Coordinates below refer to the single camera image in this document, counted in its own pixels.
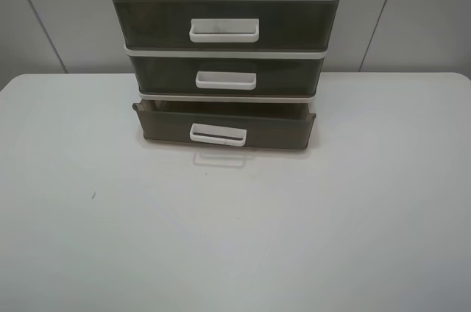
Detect dark translucent drawer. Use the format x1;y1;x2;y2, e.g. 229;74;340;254
113;0;339;52
132;100;316;150
130;57;324;97

